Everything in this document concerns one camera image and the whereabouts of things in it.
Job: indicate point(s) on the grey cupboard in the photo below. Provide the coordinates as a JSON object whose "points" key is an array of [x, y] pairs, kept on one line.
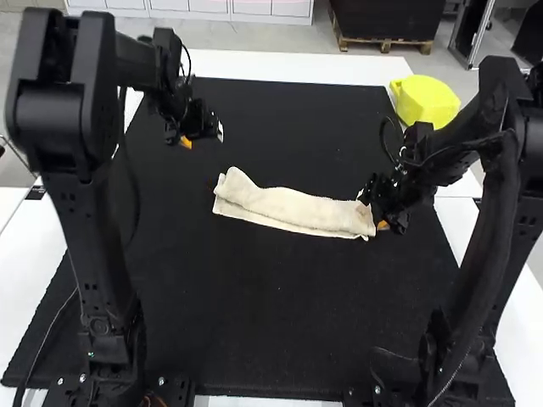
{"points": [[191, 7]]}

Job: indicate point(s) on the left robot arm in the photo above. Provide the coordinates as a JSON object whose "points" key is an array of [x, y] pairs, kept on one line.
{"points": [[63, 110]]}

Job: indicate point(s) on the wooden pallet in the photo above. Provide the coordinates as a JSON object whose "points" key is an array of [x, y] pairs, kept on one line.
{"points": [[384, 43]]}

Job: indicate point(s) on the black crate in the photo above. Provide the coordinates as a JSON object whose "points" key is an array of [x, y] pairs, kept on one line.
{"points": [[386, 19]]}

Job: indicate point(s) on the grey metal frame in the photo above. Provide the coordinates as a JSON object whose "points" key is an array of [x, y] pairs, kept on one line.
{"points": [[471, 29]]}

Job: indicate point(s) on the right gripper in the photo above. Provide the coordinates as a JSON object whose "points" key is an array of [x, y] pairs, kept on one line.
{"points": [[394, 199]]}

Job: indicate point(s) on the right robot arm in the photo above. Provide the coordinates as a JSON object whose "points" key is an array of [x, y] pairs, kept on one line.
{"points": [[466, 123]]}

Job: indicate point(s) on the pale towel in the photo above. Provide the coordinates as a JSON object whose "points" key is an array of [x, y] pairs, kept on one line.
{"points": [[292, 207]]}

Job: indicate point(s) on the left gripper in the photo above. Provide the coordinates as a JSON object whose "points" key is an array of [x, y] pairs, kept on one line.
{"points": [[201, 120]]}

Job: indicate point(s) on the black mat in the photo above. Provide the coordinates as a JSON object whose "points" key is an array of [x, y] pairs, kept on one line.
{"points": [[263, 297]]}

